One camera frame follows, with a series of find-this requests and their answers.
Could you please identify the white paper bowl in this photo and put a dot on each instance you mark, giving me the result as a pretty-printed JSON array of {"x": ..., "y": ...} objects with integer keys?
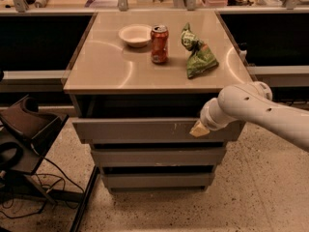
[{"x": 136, "y": 35}]

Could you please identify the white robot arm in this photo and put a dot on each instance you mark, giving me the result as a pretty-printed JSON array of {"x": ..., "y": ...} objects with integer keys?
[{"x": 252, "y": 102}]

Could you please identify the green chip bag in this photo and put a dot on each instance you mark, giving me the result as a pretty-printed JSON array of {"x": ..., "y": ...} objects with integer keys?
[{"x": 201, "y": 57}]

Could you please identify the grey drawer cabinet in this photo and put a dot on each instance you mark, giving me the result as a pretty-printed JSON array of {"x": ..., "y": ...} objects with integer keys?
[{"x": 110, "y": 80}]

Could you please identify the grey bottom drawer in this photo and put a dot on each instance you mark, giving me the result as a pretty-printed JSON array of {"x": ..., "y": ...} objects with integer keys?
[{"x": 157, "y": 181}]

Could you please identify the orange soda can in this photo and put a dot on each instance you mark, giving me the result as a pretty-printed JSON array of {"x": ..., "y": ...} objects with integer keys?
[{"x": 159, "y": 41}]

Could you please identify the dark robot base tray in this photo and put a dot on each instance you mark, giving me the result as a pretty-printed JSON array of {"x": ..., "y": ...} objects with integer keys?
[{"x": 27, "y": 135}]

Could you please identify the grey top drawer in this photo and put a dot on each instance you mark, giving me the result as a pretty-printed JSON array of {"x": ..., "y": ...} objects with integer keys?
[{"x": 148, "y": 130}]

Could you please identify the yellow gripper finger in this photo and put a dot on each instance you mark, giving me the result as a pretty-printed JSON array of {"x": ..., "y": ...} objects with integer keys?
[{"x": 199, "y": 129}]

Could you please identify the grey middle drawer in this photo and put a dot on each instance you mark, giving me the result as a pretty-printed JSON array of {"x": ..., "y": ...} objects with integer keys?
[{"x": 158, "y": 157}]

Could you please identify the black frame bar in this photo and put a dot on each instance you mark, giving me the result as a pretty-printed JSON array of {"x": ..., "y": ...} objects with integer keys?
[{"x": 84, "y": 201}]

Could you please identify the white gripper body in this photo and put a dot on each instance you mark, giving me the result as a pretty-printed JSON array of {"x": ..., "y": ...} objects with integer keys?
[{"x": 209, "y": 120}]

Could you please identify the grey drawer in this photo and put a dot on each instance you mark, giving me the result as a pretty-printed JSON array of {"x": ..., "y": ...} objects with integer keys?
[
  {"x": 158, "y": 157},
  {"x": 157, "y": 181},
  {"x": 148, "y": 130}
]

